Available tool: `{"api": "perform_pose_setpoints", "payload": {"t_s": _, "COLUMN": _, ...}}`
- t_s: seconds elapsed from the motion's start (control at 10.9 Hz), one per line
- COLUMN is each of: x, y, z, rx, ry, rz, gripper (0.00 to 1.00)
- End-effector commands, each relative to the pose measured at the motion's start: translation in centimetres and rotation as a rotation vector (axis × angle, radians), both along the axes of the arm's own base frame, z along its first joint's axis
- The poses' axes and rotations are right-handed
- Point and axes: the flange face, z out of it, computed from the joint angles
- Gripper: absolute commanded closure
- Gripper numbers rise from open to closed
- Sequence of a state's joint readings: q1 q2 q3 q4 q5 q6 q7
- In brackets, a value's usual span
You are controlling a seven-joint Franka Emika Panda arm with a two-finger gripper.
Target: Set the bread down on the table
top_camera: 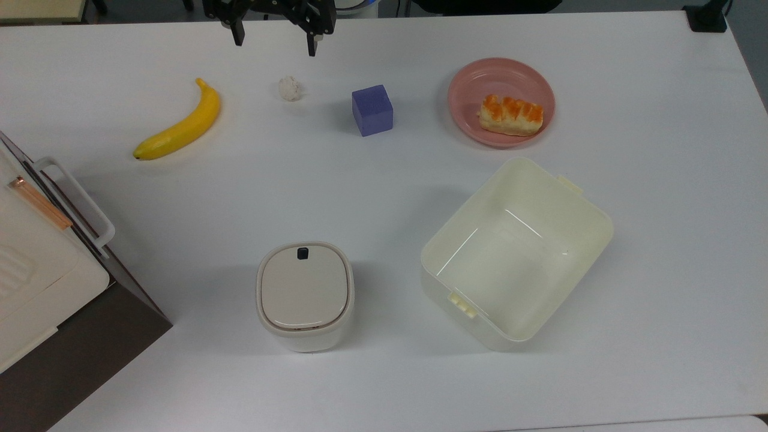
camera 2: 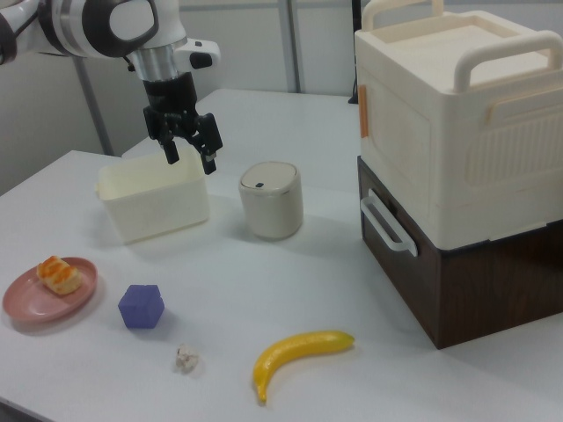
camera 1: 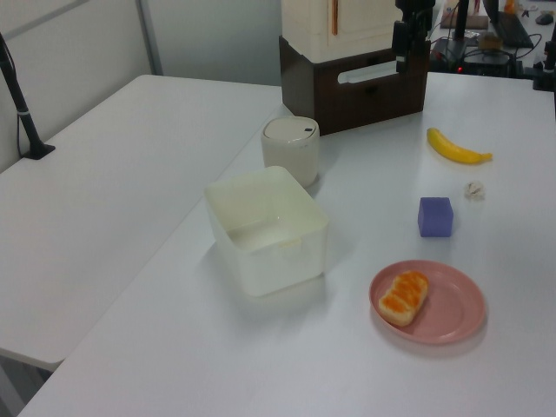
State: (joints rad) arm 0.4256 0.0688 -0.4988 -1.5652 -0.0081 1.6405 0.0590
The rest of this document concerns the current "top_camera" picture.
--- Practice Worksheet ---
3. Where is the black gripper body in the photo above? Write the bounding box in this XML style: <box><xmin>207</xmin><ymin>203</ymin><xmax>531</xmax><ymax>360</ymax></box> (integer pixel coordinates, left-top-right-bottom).
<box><xmin>203</xmin><ymin>0</ymin><xmax>337</xmax><ymax>35</ymax></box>

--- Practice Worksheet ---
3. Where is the bread with orange glaze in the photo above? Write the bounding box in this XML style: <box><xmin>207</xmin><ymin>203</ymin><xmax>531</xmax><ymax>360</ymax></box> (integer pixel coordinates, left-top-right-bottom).
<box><xmin>478</xmin><ymin>94</ymin><xmax>544</xmax><ymax>137</ymax></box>

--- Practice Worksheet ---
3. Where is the purple cube block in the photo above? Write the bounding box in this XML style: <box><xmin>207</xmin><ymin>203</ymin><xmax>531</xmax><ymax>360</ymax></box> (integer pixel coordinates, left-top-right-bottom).
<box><xmin>352</xmin><ymin>85</ymin><xmax>394</xmax><ymax>137</ymax></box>

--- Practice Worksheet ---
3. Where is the yellow banana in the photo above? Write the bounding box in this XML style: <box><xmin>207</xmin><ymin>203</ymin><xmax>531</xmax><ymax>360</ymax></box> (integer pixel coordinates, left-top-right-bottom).
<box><xmin>133</xmin><ymin>78</ymin><xmax>221</xmax><ymax>161</ymax></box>

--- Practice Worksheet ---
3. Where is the pink plate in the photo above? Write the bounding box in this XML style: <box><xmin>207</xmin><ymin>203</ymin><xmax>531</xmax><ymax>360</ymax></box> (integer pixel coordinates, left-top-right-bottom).
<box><xmin>447</xmin><ymin>58</ymin><xmax>556</xmax><ymax>149</ymax></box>

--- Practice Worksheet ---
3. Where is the yellowish wooden desk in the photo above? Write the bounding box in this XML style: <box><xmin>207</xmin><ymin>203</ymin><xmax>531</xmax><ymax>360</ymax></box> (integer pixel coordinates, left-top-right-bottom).
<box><xmin>0</xmin><ymin>0</ymin><xmax>88</xmax><ymax>25</ymax></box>

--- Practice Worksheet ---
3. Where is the small beige lidded bin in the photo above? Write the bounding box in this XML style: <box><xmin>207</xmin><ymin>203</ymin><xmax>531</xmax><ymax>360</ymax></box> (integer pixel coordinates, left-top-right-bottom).
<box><xmin>256</xmin><ymin>241</ymin><xmax>355</xmax><ymax>352</ymax></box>

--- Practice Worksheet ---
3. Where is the cream plastic storage box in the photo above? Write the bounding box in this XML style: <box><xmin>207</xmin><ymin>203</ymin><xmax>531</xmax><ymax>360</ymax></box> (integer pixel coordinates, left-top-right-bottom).
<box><xmin>420</xmin><ymin>157</ymin><xmax>614</xmax><ymax>352</ymax></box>

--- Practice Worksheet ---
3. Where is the cream appliance unit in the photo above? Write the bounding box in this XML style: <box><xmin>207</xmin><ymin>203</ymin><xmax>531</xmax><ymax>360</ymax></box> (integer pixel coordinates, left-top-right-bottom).
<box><xmin>0</xmin><ymin>144</ymin><xmax>112</xmax><ymax>374</ymax></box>

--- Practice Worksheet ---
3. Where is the dark brown drawer cabinet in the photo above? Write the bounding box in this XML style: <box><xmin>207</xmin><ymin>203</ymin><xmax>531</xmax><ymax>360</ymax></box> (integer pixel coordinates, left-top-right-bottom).
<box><xmin>0</xmin><ymin>131</ymin><xmax>173</xmax><ymax>432</ymax></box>

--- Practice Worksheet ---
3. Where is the black table clamp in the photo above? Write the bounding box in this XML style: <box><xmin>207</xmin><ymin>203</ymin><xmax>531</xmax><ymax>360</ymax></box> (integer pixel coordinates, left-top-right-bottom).
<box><xmin>683</xmin><ymin>0</ymin><xmax>730</xmax><ymax>33</ymax></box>

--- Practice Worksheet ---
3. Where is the white drawer handle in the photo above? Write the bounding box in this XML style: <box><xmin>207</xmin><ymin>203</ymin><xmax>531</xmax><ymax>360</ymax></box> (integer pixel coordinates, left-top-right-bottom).
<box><xmin>33</xmin><ymin>157</ymin><xmax>116</xmax><ymax>259</ymax></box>

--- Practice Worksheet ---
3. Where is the copper bar handle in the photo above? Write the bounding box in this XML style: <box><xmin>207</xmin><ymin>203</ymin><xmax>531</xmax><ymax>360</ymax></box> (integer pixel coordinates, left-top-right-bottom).
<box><xmin>7</xmin><ymin>176</ymin><xmax>73</xmax><ymax>231</ymax></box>

